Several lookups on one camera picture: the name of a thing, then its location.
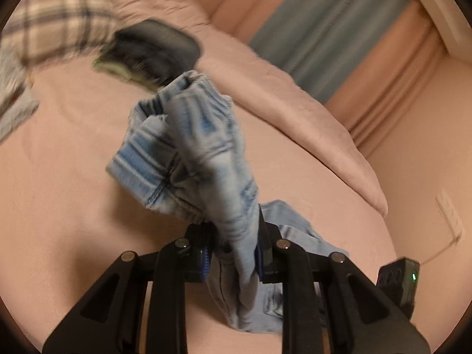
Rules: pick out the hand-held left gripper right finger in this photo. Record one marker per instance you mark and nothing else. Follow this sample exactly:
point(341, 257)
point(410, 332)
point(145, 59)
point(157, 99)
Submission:
point(266, 261)

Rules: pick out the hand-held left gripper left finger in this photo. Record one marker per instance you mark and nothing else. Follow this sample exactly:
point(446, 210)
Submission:
point(204, 265)

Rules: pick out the light blue denim pants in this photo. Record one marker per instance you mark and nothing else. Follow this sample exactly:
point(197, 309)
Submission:
point(206, 155)

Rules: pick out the folded dark denim pants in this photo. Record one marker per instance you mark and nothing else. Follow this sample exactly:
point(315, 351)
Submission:
point(158, 48)

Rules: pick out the pink duvet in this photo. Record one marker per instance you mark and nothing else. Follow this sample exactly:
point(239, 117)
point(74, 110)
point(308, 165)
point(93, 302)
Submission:
point(295, 110)

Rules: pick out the pink curtain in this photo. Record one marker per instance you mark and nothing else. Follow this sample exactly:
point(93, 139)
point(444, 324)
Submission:
point(387, 81)
point(239, 3)

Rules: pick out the folded light green cloth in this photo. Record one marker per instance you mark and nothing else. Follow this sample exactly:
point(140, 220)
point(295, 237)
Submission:
point(118, 70)

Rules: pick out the teal curtain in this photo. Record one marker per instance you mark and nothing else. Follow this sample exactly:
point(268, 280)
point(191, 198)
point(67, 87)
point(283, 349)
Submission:
point(332, 25)

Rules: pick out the plaid beige shirt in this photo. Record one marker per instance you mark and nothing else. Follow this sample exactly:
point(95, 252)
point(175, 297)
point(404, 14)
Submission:
point(55, 22)

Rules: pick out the white wall socket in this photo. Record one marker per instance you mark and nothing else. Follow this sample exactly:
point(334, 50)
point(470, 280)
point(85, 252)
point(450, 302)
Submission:
point(448, 215)

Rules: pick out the white door frame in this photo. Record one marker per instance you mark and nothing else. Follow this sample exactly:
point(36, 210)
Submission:
point(442, 11)

